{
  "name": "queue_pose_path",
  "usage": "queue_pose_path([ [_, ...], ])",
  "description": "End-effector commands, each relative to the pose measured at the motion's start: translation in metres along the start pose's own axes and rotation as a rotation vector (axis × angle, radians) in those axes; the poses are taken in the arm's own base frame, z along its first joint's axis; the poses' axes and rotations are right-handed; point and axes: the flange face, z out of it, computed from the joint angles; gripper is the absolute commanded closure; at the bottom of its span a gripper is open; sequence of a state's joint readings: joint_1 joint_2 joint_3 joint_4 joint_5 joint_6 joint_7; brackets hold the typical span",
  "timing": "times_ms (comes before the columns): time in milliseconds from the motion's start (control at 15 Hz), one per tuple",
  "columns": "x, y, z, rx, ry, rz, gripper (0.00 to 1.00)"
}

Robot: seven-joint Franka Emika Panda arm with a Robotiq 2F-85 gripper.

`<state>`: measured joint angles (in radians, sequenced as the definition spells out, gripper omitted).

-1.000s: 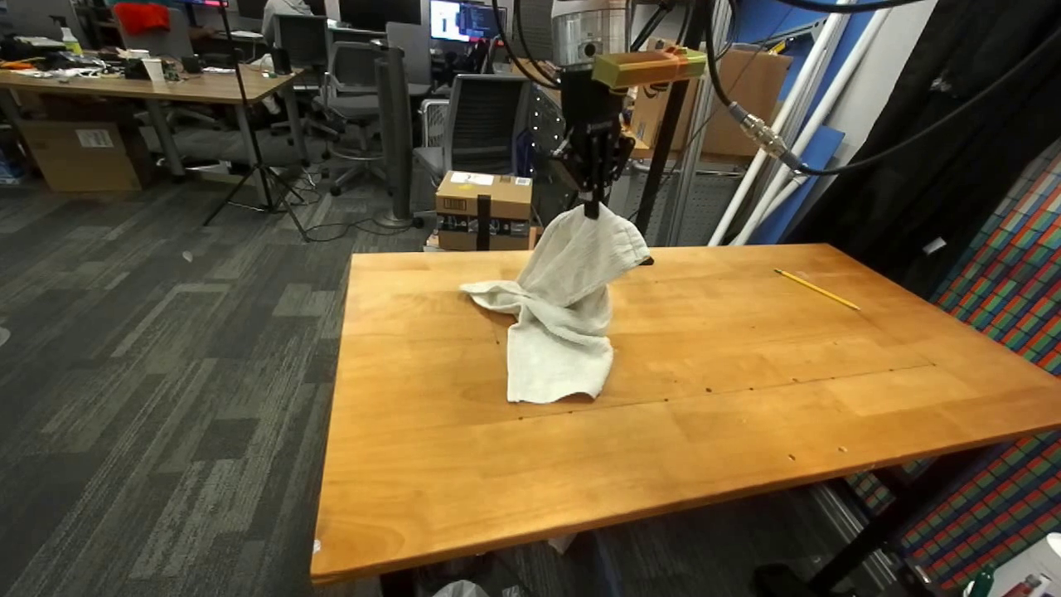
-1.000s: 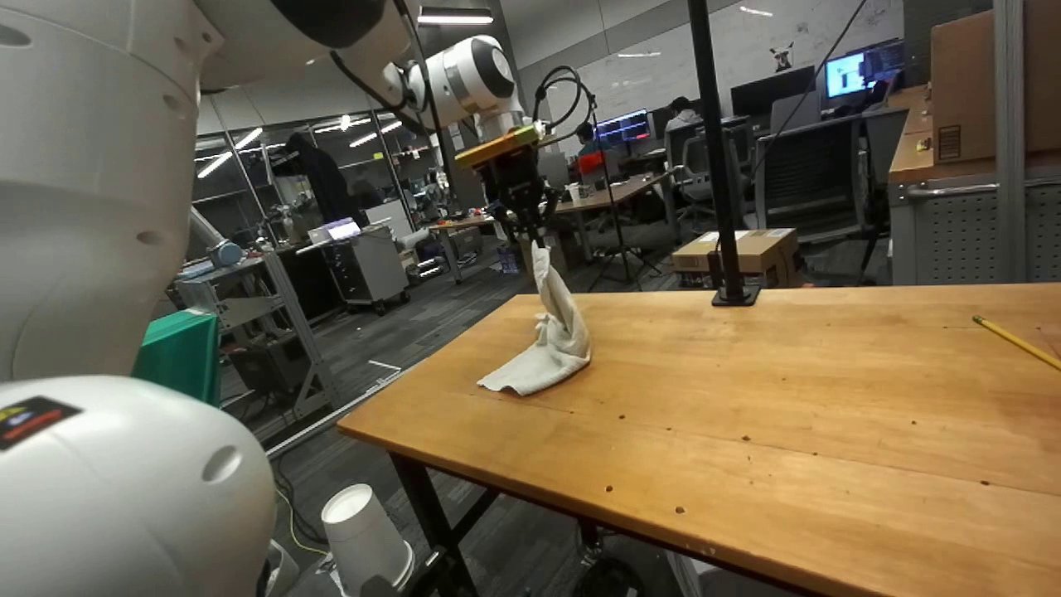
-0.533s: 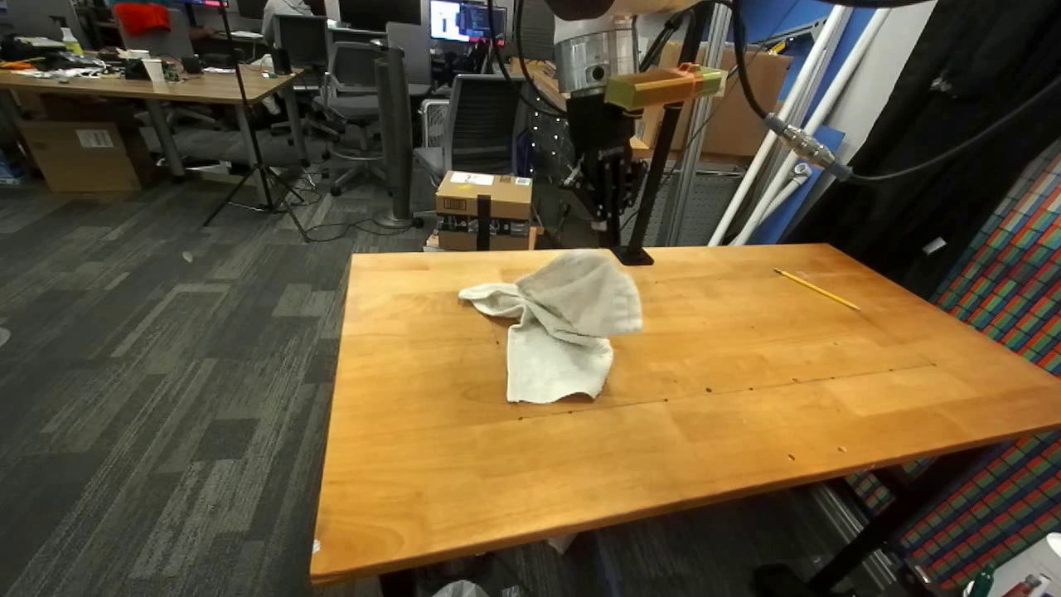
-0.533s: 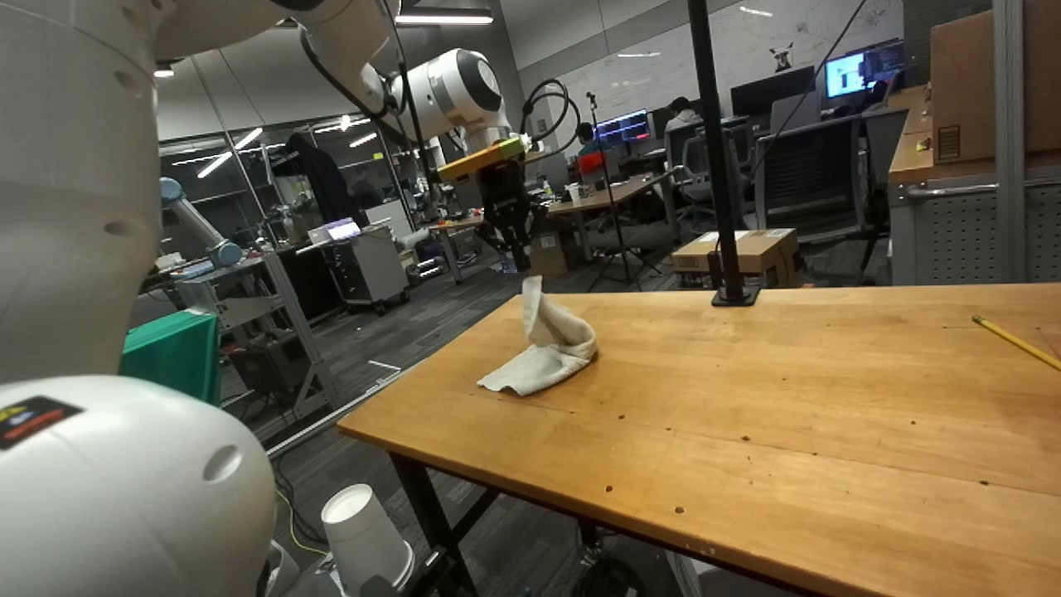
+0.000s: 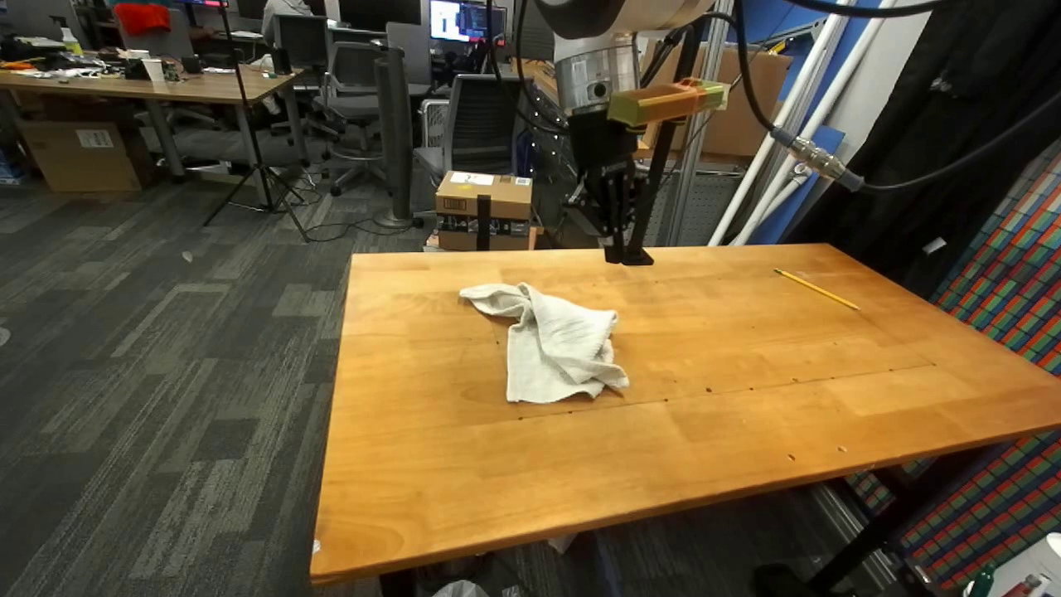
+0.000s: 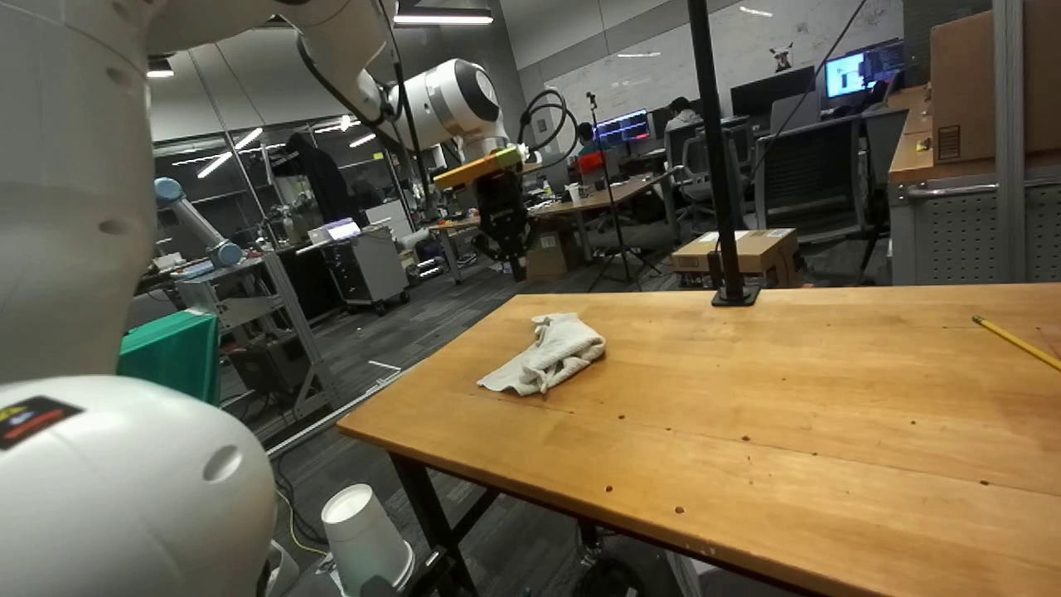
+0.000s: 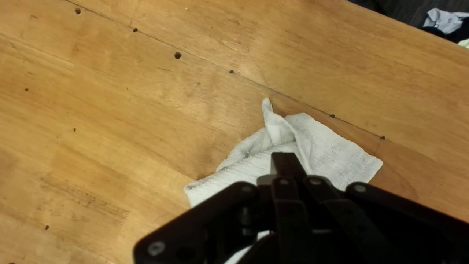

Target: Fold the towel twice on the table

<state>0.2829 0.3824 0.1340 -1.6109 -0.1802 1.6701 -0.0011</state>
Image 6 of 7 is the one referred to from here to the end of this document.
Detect yellow pencil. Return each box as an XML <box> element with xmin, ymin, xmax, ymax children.
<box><xmin>971</xmin><ymin>314</ymin><xmax>1061</xmax><ymax>376</ymax></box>

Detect black vertical pole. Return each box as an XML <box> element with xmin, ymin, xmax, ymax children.
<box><xmin>686</xmin><ymin>0</ymin><xmax>761</xmax><ymax>310</ymax></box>

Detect grey metal post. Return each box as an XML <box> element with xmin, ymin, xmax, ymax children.
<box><xmin>988</xmin><ymin>0</ymin><xmax>1030</xmax><ymax>283</ymax></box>

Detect white towel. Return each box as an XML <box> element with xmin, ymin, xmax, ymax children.
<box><xmin>474</xmin><ymin>310</ymin><xmax>609</xmax><ymax>397</ymax></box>

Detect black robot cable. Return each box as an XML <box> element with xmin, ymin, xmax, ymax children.
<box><xmin>513</xmin><ymin>88</ymin><xmax>579</xmax><ymax>169</ymax></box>

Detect yellow wrist camera mount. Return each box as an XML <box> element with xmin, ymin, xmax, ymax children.
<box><xmin>432</xmin><ymin>145</ymin><xmax>524</xmax><ymax>192</ymax></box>

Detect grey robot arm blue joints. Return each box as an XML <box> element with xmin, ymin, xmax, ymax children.
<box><xmin>150</xmin><ymin>174</ymin><xmax>247</xmax><ymax>274</ymax></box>

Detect black table frame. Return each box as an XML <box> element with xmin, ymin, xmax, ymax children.
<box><xmin>384</xmin><ymin>449</ymin><xmax>622</xmax><ymax>597</ymax></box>

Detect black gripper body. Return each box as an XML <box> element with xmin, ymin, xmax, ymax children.
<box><xmin>474</xmin><ymin>166</ymin><xmax>536</xmax><ymax>261</ymax></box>

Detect white rolling cabinet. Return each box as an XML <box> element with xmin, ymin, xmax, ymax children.
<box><xmin>323</xmin><ymin>227</ymin><xmax>411</xmax><ymax>312</ymax></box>

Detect lit computer monitor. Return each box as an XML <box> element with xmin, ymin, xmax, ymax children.
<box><xmin>821</xmin><ymin>48</ymin><xmax>878</xmax><ymax>103</ymax></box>

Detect grey metal cart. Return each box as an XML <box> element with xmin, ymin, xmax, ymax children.
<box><xmin>177</xmin><ymin>245</ymin><xmax>336</xmax><ymax>446</ymax></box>

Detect large cardboard box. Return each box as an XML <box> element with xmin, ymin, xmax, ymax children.
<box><xmin>926</xmin><ymin>0</ymin><xmax>1061</xmax><ymax>166</ymax></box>

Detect dark grey square panel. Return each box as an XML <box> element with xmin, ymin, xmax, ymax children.
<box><xmin>756</xmin><ymin>111</ymin><xmax>888</xmax><ymax>242</ymax></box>

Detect grey metal cabinet wooden top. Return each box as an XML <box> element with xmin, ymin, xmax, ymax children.
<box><xmin>885</xmin><ymin>84</ymin><xmax>1061</xmax><ymax>287</ymax></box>

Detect person in dark clothing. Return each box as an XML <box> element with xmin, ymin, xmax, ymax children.
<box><xmin>282</xmin><ymin>130</ymin><xmax>363</xmax><ymax>230</ymax></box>

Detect white paper cup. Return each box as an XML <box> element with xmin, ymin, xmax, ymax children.
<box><xmin>317</xmin><ymin>481</ymin><xmax>422</xmax><ymax>597</ymax></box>

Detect low cardboard box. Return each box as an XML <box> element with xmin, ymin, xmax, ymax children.
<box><xmin>671</xmin><ymin>227</ymin><xmax>802</xmax><ymax>293</ymax></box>

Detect open laptop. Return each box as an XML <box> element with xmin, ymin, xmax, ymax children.
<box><xmin>309</xmin><ymin>217</ymin><xmax>363</xmax><ymax>245</ymax></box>

